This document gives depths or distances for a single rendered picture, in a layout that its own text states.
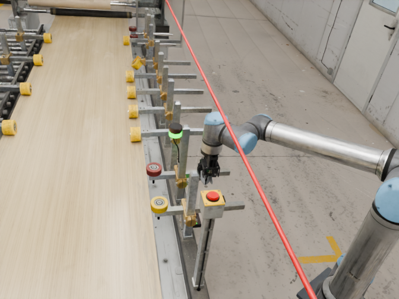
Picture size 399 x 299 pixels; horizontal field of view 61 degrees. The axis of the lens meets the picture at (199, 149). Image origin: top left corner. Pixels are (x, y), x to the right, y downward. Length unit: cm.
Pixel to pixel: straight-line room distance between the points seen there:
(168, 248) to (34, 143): 90
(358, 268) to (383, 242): 15
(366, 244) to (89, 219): 105
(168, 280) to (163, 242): 21
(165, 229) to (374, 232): 103
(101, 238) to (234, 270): 126
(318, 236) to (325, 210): 32
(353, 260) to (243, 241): 145
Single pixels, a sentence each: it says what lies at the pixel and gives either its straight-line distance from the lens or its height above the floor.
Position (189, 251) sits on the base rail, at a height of 70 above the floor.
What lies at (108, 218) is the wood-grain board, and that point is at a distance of 151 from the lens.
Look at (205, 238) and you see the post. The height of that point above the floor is 103.
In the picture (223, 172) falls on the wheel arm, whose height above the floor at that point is 85.
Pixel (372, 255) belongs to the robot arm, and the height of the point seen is 117.
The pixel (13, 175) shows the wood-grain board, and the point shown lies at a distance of 180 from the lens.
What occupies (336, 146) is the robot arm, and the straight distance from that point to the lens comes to 127.
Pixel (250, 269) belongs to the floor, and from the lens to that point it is 251.
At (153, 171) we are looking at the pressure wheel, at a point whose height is 91.
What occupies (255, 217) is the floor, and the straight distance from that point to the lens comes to 284.
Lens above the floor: 202
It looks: 36 degrees down
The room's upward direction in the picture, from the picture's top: 7 degrees clockwise
